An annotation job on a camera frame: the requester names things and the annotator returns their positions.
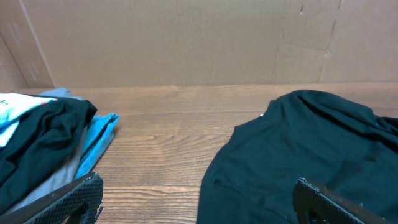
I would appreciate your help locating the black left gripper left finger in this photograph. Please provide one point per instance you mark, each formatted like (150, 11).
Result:
(77, 202)

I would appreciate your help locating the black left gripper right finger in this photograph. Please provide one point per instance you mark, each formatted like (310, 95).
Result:
(314, 203)

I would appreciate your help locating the folded grey shirt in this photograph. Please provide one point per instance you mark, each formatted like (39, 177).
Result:
(59, 174)

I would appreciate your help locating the folded blue shirt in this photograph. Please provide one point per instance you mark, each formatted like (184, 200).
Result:
(99, 136)

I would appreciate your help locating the folded black printed t-shirt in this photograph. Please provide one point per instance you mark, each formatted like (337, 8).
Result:
(34, 137)

